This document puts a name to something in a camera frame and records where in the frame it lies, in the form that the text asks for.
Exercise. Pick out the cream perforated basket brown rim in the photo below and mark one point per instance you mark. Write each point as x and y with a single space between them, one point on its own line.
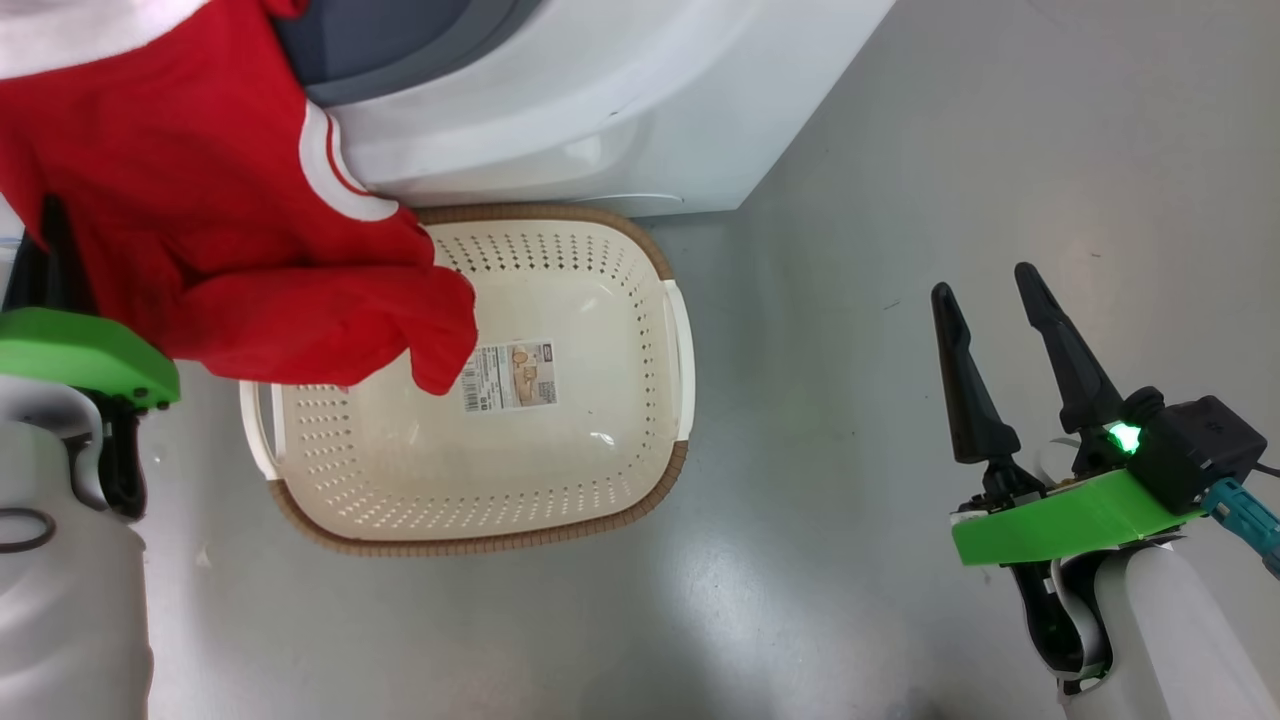
560 470

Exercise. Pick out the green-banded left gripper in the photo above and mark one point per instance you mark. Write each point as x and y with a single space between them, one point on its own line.
80 350

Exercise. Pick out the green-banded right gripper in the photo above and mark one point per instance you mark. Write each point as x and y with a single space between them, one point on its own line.
1070 520

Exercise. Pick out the grey rubber door gasket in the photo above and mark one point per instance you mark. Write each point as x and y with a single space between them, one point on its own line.
400 40

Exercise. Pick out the red garment with white trim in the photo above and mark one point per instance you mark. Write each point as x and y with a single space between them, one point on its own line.
200 200

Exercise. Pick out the barcode sticker inside basket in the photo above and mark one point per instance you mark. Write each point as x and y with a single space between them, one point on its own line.
510 376

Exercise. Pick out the round filter cover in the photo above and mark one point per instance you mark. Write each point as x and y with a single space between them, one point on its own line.
620 200

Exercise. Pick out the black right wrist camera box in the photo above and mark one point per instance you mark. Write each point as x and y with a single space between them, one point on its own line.
1200 445

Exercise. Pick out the white front-load washing machine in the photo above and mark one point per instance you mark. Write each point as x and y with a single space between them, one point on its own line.
560 110

